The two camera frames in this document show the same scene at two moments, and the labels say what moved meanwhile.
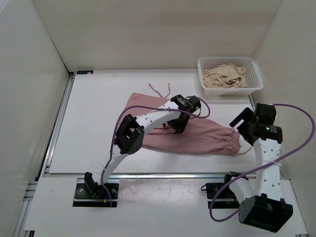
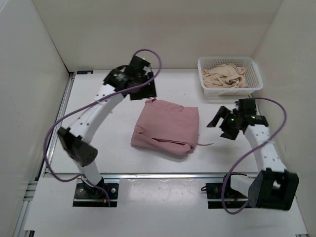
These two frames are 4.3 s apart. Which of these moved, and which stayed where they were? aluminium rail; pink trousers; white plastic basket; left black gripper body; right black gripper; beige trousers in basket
Moved: left black gripper body; right black gripper; pink trousers
Stayed: white plastic basket; beige trousers in basket; aluminium rail
